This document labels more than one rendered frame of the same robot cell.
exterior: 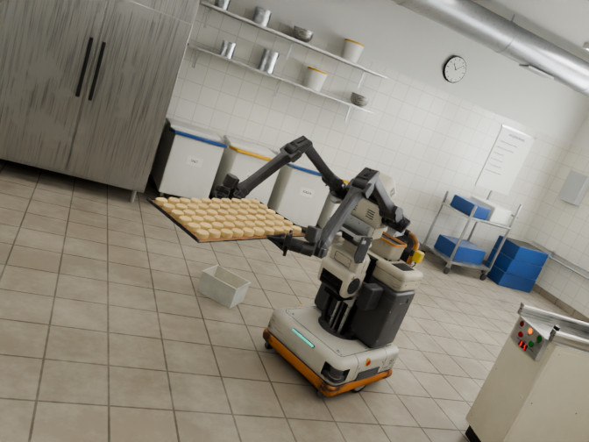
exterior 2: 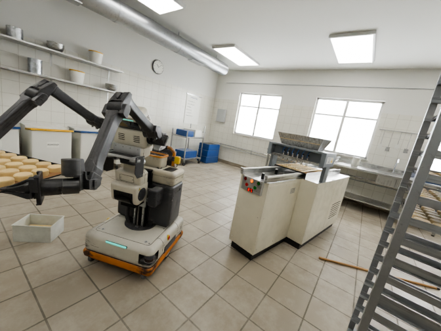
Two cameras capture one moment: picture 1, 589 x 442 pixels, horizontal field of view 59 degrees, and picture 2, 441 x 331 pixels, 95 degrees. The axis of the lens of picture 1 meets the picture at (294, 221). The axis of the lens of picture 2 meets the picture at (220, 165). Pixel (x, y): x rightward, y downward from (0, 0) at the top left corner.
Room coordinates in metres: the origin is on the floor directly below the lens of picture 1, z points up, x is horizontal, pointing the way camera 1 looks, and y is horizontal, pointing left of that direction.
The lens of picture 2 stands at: (1.26, -0.20, 1.30)
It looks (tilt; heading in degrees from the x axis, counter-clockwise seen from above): 12 degrees down; 330
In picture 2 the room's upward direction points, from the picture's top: 10 degrees clockwise
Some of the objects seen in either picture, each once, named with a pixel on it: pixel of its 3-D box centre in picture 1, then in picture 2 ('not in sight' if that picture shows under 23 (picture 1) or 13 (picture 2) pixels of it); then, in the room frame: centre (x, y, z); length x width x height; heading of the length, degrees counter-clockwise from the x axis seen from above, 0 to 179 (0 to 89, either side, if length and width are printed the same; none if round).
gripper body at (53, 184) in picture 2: (293, 244); (48, 187); (2.09, -0.03, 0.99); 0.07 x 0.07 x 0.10; 5
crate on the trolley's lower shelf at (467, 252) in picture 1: (459, 249); (186, 153); (6.83, -2.21, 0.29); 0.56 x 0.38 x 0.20; 123
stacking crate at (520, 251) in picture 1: (521, 251); (209, 146); (7.17, -3.09, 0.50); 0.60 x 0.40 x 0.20; 118
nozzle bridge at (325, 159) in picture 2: not in sight; (298, 160); (2.96, -2.28, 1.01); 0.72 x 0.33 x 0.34; 15
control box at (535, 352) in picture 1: (529, 338); (252, 184); (2.73, -1.44, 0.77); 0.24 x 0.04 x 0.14; 15
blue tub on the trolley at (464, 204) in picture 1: (470, 207); (184, 132); (6.70, -2.05, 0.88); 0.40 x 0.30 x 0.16; 29
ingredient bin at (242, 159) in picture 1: (242, 181); (46, 149); (5.58, 0.69, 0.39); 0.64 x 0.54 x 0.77; 26
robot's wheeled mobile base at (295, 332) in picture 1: (331, 343); (140, 234); (3.06, -0.51, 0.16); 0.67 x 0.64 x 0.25; 140
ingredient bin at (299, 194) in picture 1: (294, 195); (89, 149); (5.86, 0.10, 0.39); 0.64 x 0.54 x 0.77; 24
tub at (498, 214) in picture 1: (488, 210); (192, 132); (6.92, -2.36, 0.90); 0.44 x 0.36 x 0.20; 34
